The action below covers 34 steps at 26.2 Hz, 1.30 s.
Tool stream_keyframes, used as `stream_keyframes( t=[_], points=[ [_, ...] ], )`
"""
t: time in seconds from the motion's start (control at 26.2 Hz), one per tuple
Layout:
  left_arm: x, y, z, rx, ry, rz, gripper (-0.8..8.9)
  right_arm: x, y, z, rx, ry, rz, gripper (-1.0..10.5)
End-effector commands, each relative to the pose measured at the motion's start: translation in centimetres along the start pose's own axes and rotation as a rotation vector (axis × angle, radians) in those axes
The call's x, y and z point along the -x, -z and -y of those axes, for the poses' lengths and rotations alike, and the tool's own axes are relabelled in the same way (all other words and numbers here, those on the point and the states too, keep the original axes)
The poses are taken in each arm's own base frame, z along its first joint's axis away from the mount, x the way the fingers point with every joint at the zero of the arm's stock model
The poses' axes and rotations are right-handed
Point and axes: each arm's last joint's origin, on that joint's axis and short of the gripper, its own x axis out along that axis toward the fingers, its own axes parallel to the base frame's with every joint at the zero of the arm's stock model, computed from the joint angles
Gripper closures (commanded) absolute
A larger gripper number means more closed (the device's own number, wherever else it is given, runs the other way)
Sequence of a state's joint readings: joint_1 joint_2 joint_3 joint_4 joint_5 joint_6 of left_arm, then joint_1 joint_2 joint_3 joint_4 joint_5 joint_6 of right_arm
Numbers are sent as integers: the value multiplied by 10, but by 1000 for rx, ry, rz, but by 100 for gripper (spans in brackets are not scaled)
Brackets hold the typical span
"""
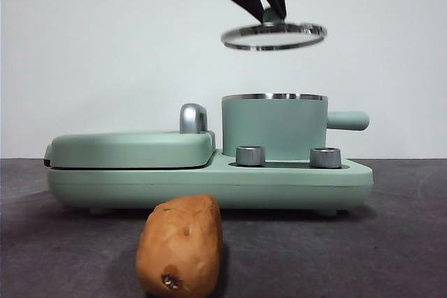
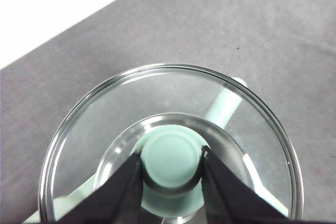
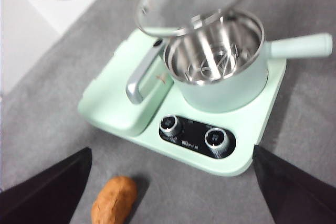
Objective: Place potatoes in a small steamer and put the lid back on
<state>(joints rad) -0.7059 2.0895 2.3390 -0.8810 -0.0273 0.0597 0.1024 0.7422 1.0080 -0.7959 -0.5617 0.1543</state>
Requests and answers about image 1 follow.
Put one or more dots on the glass pot lid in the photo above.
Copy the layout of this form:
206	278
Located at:
244	46

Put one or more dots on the brown potato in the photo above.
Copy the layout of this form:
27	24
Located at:
181	242

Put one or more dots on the silver control knob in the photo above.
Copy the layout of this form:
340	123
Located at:
325	157
250	155

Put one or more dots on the green breakfast machine base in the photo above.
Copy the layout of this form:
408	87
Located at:
244	186

